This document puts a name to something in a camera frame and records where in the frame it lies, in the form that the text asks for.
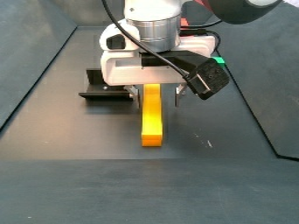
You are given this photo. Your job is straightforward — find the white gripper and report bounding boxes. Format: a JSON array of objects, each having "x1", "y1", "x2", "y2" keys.
[{"x1": 99, "y1": 18, "x2": 216, "y2": 108}]

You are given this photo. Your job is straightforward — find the yellow rectangular bar block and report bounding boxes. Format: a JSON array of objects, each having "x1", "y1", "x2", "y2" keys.
[{"x1": 142, "y1": 84, "x2": 163, "y2": 147}]

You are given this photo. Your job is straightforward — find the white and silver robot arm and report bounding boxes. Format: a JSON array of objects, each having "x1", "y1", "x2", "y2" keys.
[{"x1": 99, "y1": 0, "x2": 282, "y2": 100}]

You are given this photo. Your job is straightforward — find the red board with slots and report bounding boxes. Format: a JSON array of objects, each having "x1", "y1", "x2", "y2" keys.
[{"x1": 182, "y1": 17, "x2": 190, "y2": 27}]

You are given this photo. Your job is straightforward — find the green zigzag block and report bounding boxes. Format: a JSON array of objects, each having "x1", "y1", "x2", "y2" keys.
[{"x1": 212, "y1": 57, "x2": 226, "y2": 68}]

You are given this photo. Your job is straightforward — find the black camera cable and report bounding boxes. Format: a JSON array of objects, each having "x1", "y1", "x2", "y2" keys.
[{"x1": 100, "y1": 0, "x2": 222, "y2": 86}]

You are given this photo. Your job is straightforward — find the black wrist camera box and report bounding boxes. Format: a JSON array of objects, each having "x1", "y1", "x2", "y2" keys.
[{"x1": 186, "y1": 57, "x2": 230, "y2": 101}]

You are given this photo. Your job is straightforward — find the black U-shaped bracket holder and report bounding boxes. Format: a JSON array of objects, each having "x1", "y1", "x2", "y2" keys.
[{"x1": 79, "y1": 68, "x2": 134, "y2": 102}]

